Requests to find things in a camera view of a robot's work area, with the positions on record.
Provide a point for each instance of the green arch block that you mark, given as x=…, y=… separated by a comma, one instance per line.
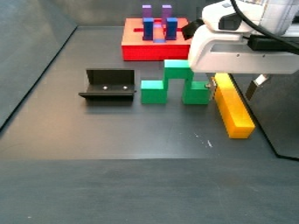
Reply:
x=195, y=93

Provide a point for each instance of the yellow rectangular block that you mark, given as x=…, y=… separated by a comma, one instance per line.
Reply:
x=232, y=110

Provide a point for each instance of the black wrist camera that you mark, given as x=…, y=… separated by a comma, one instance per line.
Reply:
x=190, y=28

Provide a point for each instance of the purple U block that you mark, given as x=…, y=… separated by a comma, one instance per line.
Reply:
x=166, y=13

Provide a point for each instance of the dark blue U block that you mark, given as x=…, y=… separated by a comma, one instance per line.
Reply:
x=148, y=28

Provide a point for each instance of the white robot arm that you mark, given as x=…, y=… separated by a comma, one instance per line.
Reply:
x=248, y=37

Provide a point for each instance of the red base board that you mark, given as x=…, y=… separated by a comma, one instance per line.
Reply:
x=156, y=49

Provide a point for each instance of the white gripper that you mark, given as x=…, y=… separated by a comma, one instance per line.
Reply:
x=250, y=37

